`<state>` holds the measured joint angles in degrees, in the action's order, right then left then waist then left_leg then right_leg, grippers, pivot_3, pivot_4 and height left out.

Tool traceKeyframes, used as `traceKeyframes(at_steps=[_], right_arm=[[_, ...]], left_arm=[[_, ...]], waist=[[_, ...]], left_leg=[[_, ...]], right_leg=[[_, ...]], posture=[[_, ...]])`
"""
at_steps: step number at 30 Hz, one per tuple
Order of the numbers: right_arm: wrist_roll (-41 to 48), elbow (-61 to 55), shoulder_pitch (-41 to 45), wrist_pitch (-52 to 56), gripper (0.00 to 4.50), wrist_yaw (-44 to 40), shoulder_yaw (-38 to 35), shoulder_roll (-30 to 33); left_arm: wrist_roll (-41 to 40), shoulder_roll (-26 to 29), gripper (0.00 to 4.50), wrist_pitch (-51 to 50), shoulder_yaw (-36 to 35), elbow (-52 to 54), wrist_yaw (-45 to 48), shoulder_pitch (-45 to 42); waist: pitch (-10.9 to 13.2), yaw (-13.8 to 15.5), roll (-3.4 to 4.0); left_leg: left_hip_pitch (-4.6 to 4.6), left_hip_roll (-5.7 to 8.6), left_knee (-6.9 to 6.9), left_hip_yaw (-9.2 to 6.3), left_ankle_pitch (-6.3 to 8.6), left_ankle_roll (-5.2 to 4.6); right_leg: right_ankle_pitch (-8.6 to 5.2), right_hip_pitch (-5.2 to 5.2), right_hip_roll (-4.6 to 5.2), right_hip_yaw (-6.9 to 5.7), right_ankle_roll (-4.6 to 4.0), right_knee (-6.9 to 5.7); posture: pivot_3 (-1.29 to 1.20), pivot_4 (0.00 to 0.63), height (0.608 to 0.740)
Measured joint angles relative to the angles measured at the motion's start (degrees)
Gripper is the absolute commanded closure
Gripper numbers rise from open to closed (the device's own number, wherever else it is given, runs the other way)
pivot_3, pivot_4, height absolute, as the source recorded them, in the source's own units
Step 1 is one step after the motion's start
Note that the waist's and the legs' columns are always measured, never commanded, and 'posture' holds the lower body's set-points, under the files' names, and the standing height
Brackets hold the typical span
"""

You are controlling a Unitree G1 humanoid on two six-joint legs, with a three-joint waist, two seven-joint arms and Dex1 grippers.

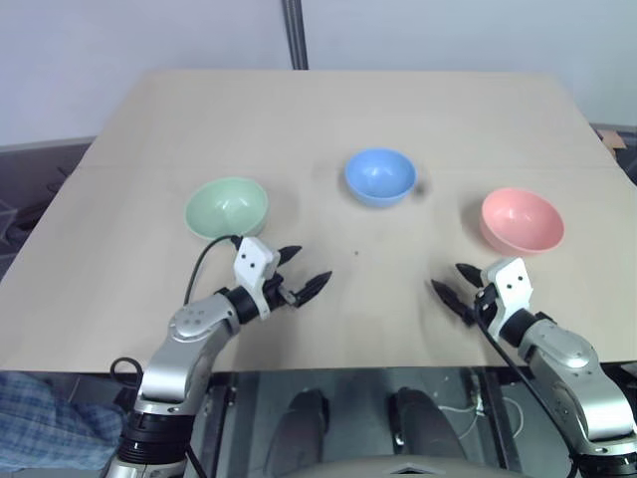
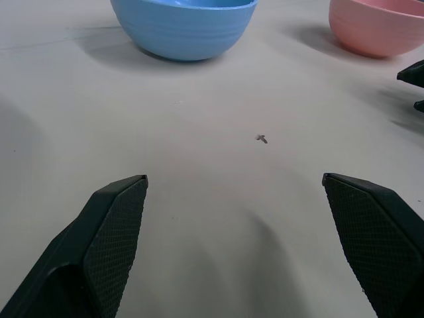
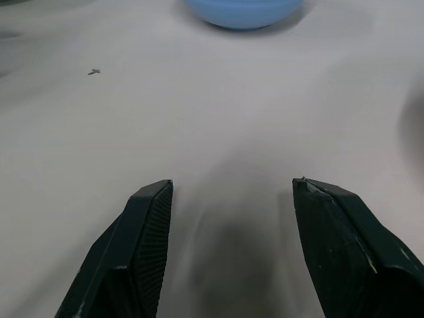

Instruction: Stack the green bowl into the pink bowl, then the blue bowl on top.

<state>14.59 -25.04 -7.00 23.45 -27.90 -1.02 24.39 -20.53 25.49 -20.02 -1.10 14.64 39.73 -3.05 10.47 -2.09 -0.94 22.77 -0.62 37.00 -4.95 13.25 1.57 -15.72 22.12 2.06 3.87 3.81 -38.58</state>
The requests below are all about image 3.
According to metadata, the blue bowl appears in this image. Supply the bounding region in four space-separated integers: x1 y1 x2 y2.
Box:
184 0 304 30

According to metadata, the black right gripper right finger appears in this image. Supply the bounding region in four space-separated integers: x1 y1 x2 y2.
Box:
291 176 424 318

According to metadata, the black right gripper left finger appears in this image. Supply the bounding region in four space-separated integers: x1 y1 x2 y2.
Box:
54 179 174 318

